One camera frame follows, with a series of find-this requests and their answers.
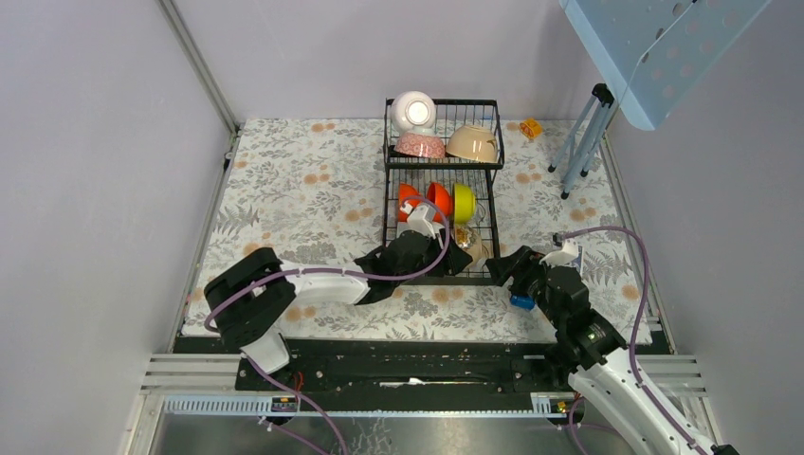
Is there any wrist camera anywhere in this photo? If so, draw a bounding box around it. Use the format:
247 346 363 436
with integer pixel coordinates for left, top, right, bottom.
540 233 578 267
397 198 443 238

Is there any white bowl top tier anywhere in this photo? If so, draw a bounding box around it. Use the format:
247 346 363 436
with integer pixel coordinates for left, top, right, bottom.
389 91 437 134

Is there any cream floral bowl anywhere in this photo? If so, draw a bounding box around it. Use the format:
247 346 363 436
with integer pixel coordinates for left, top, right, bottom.
453 225 490 272

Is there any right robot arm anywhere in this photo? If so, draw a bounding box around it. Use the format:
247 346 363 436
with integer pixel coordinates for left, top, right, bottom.
485 246 737 454

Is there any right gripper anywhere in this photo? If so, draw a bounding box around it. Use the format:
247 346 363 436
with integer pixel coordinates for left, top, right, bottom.
484 245 564 329

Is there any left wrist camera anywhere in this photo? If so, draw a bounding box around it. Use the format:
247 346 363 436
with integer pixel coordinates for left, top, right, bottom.
397 198 443 238

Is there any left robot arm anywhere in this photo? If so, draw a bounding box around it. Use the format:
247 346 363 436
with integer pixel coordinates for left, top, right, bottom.
204 229 474 390

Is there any left orange bowl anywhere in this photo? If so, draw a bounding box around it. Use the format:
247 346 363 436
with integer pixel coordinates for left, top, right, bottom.
397 183 421 223

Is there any light blue folding stool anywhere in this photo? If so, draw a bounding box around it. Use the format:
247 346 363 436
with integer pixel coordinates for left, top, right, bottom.
548 0 769 199

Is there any orange bowl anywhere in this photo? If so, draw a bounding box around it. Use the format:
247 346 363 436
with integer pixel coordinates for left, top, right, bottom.
397 183 421 223
427 182 454 223

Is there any blue toy truck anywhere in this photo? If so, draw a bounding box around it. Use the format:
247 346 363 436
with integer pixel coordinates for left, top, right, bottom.
509 295 536 311

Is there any floral table mat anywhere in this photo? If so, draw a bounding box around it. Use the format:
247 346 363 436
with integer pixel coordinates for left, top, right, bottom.
181 119 651 344

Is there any orange toy block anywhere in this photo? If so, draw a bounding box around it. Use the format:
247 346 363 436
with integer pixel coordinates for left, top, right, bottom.
519 118 543 140

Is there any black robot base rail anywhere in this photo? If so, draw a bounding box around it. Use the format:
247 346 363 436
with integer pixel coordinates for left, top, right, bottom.
146 337 571 412

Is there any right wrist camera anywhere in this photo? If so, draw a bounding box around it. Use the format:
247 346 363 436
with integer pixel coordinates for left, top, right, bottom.
540 233 578 267

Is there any beige bowl top tier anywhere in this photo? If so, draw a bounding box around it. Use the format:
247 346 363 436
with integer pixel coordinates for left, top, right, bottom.
446 125 499 164

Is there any pink patterned bowl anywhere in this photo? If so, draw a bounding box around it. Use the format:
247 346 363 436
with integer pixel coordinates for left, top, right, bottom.
394 131 447 159

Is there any lime green bowl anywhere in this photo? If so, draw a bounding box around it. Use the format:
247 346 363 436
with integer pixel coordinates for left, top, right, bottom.
453 183 477 224

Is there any black wire dish rack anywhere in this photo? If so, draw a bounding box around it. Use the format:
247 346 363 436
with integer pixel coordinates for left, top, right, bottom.
382 98 505 285

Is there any right orange bowl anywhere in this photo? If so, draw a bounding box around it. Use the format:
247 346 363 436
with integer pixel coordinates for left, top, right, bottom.
427 182 454 223

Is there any blue playing card box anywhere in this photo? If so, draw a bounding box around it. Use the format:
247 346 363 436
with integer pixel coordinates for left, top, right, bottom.
571 246 584 275

